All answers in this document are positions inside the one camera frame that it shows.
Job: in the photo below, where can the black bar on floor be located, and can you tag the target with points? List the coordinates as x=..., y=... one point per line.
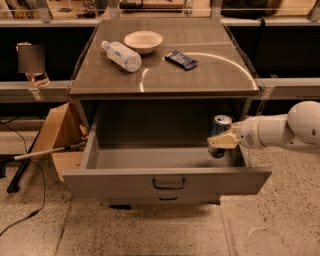
x=14, y=184

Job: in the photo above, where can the white ceramic bowl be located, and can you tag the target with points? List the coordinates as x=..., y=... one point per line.
x=143, y=42

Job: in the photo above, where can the black drawer handle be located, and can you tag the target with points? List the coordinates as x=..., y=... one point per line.
x=168, y=198
x=169, y=185

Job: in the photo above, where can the black top drawer handle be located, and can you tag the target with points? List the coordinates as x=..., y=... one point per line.
x=169, y=185

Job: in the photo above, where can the wooden box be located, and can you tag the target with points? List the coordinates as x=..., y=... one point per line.
x=62, y=127

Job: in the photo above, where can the black lower drawer handle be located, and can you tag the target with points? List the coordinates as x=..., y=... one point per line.
x=168, y=198

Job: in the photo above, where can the blue silver redbull can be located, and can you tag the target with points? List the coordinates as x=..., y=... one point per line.
x=221, y=123

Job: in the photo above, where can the grey metal drawer cabinet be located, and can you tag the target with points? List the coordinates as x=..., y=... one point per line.
x=221, y=76

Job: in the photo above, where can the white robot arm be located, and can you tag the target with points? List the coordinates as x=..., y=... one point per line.
x=298, y=130

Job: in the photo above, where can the open grey top drawer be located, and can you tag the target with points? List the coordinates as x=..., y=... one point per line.
x=133, y=142

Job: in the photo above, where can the dark blue snack packet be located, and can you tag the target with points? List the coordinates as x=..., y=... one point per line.
x=178, y=58

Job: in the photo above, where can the black bag on shelf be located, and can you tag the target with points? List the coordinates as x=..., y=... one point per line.
x=249, y=9

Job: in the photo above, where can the white stick with black handle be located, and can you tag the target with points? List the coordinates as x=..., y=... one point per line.
x=40, y=153

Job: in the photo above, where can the clear plastic water bottle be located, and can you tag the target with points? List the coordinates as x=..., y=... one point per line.
x=125, y=57

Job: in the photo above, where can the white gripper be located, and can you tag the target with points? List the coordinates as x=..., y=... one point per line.
x=249, y=134

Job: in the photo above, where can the person in background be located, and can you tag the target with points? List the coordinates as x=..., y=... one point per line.
x=31, y=62

